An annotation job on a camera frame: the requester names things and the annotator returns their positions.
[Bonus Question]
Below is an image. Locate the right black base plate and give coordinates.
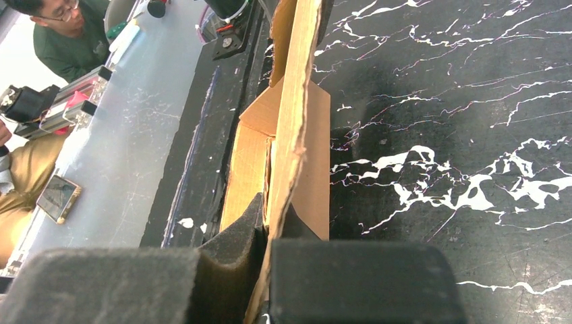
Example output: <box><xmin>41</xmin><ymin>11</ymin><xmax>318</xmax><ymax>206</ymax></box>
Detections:
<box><xmin>198</xmin><ymin>0</ymin><xmax>259</xmax><ymax>61</ymax></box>

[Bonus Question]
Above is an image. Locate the aluminium rail frame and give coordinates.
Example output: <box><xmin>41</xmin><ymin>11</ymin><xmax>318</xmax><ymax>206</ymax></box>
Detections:
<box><xmin>1</xmin><ymin>66</ymin><xmax>112</xmax><ymax>271</ymax></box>

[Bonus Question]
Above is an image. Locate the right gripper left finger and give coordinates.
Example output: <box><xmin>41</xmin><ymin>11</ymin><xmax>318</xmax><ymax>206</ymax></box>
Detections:
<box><xmin>1</xmin><ymin>194</ymin><xmax>266</xmax><ymax>323</ymax></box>

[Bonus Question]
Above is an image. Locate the black device on rail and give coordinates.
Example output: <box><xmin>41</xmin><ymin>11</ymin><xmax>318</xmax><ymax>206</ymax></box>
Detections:
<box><xmin>1</xmin><ymin>85</ymin><xmax>60</xmax><ymax>124</ymax></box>

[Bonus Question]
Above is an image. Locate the brown cardboard box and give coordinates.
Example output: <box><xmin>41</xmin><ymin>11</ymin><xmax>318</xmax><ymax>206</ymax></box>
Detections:
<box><xmin>219</xmin><ymin>0</ymin><xmax>332</xmax><ymax>324</ymax></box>

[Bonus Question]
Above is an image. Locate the smartphone on table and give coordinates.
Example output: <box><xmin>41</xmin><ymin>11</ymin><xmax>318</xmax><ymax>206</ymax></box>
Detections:
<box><xmin>36</xmin><ymin>175</ymin><xmax>82</xmax><ymax>225</ymax></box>

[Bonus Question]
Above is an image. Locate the person in green shirt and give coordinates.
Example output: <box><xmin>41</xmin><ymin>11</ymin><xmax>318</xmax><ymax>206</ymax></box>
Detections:
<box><xmin>5</xmin><ymin>0</ymin><xmax>110</xmax><ymax>83</ymax></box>

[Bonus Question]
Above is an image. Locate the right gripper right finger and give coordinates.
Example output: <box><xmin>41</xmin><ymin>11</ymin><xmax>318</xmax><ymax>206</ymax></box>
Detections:
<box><xmin>266</xmin><ymin>207</ymin><xmax>467</xmax><ymax>323</ymax></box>

